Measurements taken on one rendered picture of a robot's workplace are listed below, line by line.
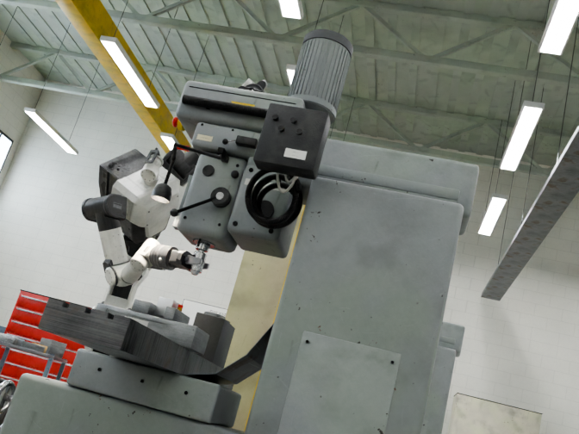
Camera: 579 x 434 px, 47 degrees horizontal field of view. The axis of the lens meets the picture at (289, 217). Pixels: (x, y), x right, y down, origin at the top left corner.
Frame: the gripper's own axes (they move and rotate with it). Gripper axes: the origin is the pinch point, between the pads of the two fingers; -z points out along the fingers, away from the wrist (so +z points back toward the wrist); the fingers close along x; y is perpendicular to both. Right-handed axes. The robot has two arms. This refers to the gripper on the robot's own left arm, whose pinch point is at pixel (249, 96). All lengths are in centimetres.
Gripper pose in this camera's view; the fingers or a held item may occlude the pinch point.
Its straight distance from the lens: 266.1
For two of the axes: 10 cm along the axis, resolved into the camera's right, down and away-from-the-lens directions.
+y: 2.6, -9.4, -2.2
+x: -9.6, -2.7, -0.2
